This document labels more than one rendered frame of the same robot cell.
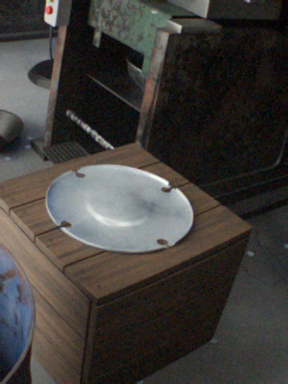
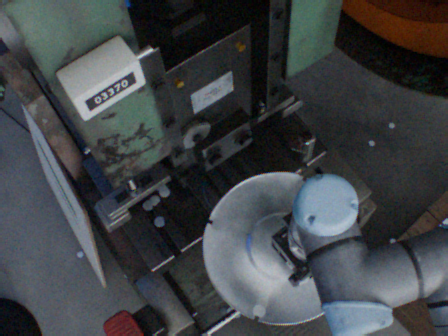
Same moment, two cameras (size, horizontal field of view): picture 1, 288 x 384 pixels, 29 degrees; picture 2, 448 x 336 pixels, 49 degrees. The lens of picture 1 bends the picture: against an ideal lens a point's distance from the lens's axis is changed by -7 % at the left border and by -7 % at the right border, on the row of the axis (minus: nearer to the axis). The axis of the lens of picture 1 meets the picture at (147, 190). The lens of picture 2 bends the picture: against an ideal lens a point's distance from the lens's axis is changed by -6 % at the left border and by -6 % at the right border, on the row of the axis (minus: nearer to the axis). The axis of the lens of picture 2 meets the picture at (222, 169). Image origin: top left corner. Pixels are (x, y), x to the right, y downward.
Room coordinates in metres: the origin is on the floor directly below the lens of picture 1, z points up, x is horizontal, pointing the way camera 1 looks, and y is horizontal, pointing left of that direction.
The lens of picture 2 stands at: (1.57, 0.44, 1.70)
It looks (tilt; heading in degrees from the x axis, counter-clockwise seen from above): 66 degrees down; 284
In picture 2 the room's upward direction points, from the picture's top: 7 degrees counter-clockwise
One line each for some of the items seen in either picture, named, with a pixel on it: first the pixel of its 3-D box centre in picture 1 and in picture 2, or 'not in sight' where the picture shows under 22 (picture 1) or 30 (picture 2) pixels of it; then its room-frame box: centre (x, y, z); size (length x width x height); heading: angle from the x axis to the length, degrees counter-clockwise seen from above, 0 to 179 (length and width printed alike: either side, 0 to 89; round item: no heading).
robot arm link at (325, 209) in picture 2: not in sight; (323, 216); (1.50, 0.23, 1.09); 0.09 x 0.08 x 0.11; 113
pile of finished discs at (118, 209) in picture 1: (118, 205); not in sight; (0.97, 0.05, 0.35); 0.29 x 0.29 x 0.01
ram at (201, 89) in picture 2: not in sight; (197, 82); (1.69, 0.01, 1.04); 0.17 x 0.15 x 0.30; 132
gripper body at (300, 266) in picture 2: not in sight; (306, 244); (1.51, 0.22, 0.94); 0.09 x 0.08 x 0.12; 132
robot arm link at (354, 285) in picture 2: not in sight; (362, 286); (1.45, 0.31, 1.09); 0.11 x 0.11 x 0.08; 23
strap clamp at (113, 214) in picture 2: not in sight; (130, 190); (1.85, 0.09, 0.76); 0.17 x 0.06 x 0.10; 42
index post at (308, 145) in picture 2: not in sight; (305, 145); (1.51, -0.05, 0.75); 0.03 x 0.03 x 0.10; 42
